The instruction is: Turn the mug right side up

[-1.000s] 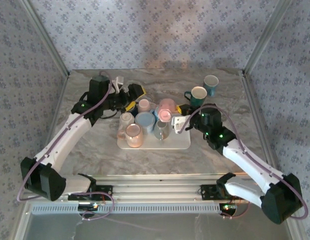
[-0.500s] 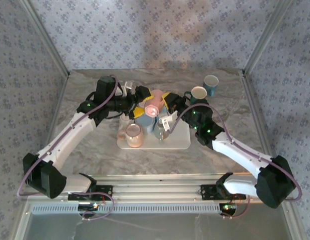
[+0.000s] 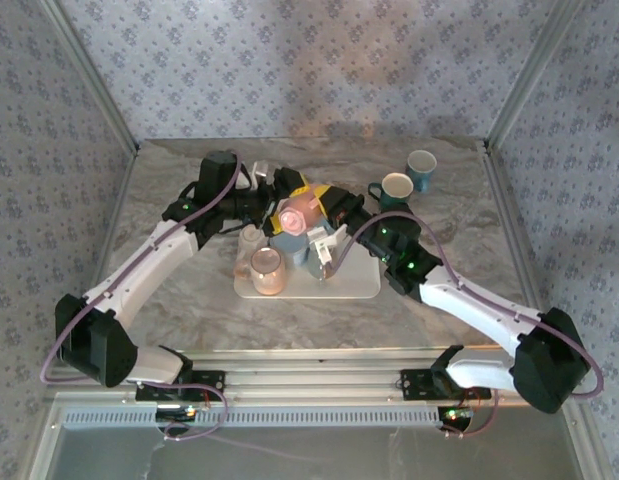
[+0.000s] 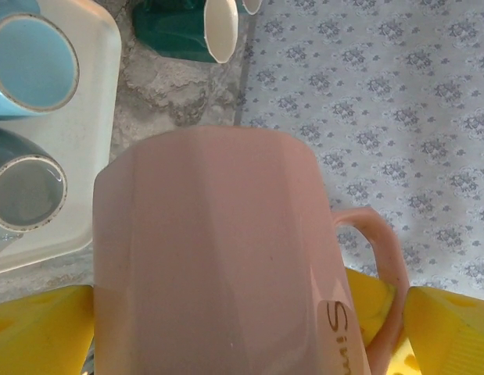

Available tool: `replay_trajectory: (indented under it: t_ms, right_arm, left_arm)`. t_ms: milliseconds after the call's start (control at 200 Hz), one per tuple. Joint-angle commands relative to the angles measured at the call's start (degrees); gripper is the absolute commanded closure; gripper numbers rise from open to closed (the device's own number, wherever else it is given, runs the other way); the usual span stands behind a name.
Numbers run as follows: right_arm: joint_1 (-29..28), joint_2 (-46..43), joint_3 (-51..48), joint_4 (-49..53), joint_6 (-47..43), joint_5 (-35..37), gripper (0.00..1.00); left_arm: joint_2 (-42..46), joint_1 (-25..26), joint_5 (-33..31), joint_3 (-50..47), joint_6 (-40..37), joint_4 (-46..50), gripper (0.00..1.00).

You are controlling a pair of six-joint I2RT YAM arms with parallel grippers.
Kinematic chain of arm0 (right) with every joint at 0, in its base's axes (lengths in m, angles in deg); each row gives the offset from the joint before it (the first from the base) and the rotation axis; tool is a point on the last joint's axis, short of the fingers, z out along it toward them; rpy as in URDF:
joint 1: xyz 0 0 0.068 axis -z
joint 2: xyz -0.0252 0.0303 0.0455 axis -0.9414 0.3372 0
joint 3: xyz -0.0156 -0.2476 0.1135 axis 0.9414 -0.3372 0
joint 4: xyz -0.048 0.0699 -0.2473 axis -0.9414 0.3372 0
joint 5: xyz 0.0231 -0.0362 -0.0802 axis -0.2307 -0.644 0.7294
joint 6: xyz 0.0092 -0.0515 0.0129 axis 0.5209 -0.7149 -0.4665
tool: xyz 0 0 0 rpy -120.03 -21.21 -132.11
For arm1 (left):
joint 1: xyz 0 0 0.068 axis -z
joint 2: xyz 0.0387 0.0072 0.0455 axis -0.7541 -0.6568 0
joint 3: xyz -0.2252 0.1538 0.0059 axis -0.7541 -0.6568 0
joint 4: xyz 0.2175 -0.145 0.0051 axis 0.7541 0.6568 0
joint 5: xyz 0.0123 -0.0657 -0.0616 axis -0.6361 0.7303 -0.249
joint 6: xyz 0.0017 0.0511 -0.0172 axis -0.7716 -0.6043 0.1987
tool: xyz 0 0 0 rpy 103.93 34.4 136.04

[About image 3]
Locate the pink faceted mug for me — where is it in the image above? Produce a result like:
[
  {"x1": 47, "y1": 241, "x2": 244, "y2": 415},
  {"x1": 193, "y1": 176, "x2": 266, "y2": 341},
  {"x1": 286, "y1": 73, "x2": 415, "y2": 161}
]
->
[{"x1": 278, "y1": 194, "x2": 323, "y2": 237}]

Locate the cream white faceted mug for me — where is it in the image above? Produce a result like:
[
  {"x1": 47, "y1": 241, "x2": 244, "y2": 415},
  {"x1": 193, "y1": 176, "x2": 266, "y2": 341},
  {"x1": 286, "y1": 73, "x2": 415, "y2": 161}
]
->
[{"x1": 238, "y1": 225, "x2": 264, "y2": 261}]

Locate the dark green mug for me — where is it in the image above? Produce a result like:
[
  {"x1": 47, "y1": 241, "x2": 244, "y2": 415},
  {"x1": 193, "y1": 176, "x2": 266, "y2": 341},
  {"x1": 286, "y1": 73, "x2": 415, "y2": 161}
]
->
[{"x1": 367, "y1": 172, "x2": 415, "y2": 211}]

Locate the large peach pink mug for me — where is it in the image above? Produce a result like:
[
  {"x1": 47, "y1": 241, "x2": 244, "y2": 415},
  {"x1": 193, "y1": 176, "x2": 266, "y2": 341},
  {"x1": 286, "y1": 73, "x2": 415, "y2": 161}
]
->
[{"x1": 232, "y1": 248, "x2": 289, "y2": 297}]

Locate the medium blue mug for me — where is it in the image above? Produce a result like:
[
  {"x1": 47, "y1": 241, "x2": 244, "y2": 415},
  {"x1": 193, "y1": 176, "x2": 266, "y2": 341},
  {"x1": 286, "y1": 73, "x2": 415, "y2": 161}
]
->
[{"x1": 406, "y1": 149, "x2": 439, "y2": 194}]

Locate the large light blue ribbed mug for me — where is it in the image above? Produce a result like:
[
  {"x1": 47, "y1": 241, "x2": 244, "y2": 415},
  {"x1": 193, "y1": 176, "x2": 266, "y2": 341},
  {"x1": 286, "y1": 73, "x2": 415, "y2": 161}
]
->
[{"x1": 268, "y1": 232, "x2": 310, "y2": 269}]

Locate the white plastic tray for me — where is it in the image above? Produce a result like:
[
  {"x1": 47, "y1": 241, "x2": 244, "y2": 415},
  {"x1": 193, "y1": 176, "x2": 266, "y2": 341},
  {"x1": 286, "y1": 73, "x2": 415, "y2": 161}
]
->
[{"x1": 232, "y1": 234, "x2": 382, "y2": 300}]

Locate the small controller board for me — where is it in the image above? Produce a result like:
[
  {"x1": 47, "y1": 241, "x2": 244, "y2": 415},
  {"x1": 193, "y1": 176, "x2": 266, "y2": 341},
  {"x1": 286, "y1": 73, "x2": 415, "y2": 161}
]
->
[
  {"x1": 437, "y1": 405, "x2": 474, "y2": 432},
  {"x1": 155, "y1": 404, "x2": 198, "y2": 424}
]

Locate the grey metal panel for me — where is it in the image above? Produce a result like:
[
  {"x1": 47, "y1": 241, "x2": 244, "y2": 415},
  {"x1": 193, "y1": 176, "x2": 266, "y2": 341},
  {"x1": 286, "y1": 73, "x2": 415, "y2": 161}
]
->
[{"x1": 53, "y1": 424, "x2": 578, "y2": 480}]

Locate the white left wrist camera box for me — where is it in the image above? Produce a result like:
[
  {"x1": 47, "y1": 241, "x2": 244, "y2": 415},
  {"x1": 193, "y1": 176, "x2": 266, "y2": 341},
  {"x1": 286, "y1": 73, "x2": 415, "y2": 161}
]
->
[{"x1": 246, "y1": 159, "x2": 275, "y2": 191}]

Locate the aluminium table side rail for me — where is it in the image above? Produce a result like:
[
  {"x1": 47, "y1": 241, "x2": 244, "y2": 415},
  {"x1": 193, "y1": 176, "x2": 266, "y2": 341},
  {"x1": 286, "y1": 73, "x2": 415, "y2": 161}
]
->
[
  {"x1": 68, "y1": 142, "x2": 143, "y2": 369},
  {"x1": 482, "y1": 142, "x2": 559, "y2": 364}
]

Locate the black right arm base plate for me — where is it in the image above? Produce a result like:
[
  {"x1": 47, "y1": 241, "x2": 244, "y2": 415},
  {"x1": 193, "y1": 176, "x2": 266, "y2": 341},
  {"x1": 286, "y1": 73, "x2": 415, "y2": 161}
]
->
[{"x1": 398, "y1": 368, "x2": 492, "y2": 401}]

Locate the aluminium frame post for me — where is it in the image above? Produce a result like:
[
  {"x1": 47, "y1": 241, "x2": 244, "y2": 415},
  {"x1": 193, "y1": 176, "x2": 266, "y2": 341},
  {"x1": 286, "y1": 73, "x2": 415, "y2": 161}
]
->
[
  {"x1": 483, "y1": 0, "x2": 585, "y2": 151},
  {"x1": 38, "y1": 0, "x2": 141, "y2": 154}
]

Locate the aluminium extrusion rail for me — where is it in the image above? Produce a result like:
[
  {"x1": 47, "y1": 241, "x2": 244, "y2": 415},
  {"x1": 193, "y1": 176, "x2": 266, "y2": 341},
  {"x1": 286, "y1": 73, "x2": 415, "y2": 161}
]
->
[{"x1": 46, "y1": 349, "x2": 588, "y2": 406}]

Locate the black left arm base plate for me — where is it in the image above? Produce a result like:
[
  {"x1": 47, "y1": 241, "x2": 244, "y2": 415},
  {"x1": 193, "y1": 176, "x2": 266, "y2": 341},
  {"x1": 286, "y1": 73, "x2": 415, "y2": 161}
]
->
[{"x1": 135, "y1": 368, "x2": 226, "y2": 403}]

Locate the grey slotted cable duct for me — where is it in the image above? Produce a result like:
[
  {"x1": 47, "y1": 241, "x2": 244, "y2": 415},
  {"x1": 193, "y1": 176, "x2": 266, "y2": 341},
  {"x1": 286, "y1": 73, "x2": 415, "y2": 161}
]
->
[{"x1": 62, "y1": 405, "x2": 443, "y2": 429}]

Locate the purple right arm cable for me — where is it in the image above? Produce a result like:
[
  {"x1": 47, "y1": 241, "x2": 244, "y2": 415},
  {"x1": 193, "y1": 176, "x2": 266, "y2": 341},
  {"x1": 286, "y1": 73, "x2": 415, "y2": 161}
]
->
[{"x1": 328, "y1": 210, "x2": 604, "y2": 439}]

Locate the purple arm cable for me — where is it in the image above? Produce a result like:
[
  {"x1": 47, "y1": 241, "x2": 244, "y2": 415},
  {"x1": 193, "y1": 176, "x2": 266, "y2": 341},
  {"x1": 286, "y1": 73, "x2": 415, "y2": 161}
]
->
[
  {"x1": 328, "y1": 210, "x2": 604, "y2": 439},
  {"x1": 41, "y1": 152, "x2": 229, "y2": 442}
]

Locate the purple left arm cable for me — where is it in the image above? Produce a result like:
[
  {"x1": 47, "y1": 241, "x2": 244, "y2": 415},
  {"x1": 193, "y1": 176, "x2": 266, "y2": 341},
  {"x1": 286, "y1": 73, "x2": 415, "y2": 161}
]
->
[{"x1": 41, "y1": 152, "x2": 229, "y2": 442}]

